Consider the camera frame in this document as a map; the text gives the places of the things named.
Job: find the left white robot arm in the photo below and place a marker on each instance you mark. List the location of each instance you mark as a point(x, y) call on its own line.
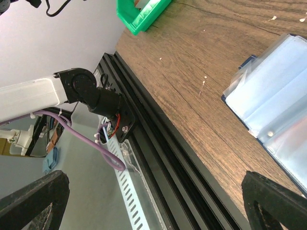
point(102, 96)

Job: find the blue card holder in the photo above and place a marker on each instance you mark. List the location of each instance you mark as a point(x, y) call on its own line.
point(268, 94)

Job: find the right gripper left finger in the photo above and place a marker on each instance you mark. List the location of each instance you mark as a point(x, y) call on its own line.
point(39, 205)

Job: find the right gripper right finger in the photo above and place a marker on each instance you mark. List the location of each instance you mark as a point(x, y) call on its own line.
point(271, 206)

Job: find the light blue slotted cable duct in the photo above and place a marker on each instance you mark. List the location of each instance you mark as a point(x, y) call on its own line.
point(131, 200)

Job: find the green bin lower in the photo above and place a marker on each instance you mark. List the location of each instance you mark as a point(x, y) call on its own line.
point(139, 15)

